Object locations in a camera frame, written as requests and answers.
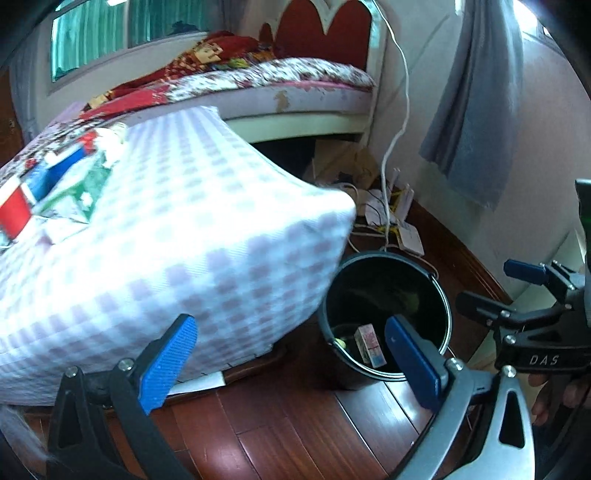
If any blue paper cup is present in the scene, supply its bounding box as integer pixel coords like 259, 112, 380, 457
23, 143, 87, 202

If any green white milk carton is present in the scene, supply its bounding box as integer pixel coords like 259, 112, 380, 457
34, 151, 112, 224

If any white crumpled tissue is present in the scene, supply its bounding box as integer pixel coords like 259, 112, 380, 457
94, 122, 128, 169

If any white power cable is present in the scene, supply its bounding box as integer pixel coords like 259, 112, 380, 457
368, 0, 412, 250

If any grey blue curtain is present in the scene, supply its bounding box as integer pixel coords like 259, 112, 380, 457
420, 1, 524, 210

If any white router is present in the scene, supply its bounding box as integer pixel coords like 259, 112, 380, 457
361, 168, 425, 257

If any red white milk carton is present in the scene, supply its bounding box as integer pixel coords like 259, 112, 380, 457
353, 324, 387, 369

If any bed with floral sheet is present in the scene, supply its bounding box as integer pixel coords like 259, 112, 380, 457
0, 57, 378, 186

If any right hand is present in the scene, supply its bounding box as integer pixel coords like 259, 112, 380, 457
528, 374, 590, 426

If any purple checkered tablecloth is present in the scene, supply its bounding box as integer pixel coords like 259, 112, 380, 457
1, 107, 356, 406

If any red paper cup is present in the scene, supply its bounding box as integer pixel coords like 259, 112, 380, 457
0, 184, 31, 240

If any red patterned blanket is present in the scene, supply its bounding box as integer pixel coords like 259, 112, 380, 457
84, 31, 276, 111

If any red heart headboard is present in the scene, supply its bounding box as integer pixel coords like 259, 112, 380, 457
259, 0, 372, 71

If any window with green curtain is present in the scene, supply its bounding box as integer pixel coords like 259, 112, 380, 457
49, 0, 211, 83

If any dark wooden door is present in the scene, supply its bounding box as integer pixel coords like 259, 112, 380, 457
0, 71, 24, 167

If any black trash bin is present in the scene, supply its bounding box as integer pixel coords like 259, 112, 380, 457
317, 251, 453, 390

